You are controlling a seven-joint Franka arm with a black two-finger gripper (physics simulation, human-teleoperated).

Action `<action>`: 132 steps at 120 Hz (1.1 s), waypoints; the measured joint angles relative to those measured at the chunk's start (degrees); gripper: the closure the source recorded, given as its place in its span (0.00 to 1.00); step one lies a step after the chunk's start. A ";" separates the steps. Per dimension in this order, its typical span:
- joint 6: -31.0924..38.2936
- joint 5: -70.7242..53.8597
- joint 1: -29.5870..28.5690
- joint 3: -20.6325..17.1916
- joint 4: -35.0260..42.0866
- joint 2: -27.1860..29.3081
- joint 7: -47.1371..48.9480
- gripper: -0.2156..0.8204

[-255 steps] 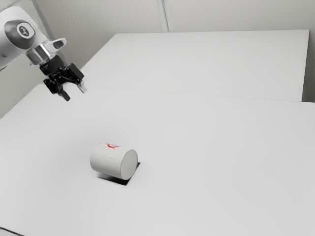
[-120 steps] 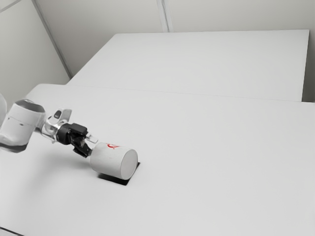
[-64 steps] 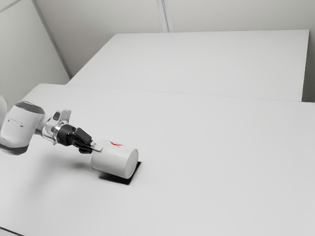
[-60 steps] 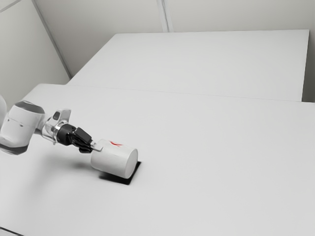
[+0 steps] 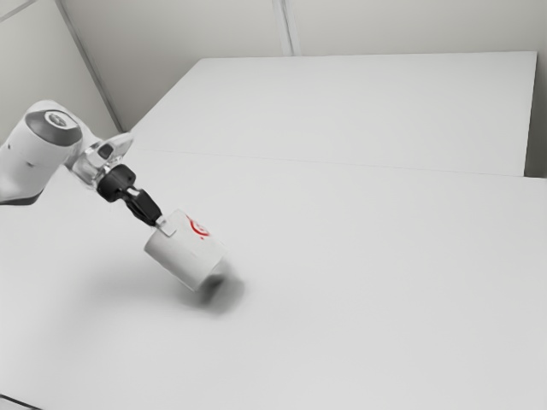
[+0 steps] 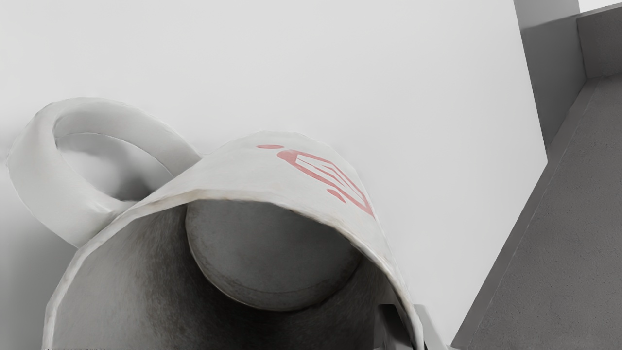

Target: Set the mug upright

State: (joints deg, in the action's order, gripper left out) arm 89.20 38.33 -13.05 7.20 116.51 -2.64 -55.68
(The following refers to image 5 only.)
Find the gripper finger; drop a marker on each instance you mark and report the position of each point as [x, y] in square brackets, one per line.
[147, 208]

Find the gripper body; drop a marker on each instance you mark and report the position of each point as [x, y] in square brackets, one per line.
[116, 182]

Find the white mug with red print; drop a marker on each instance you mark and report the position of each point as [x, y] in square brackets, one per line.
[188, 250]

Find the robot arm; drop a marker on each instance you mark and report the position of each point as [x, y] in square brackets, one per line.
[38, 149]

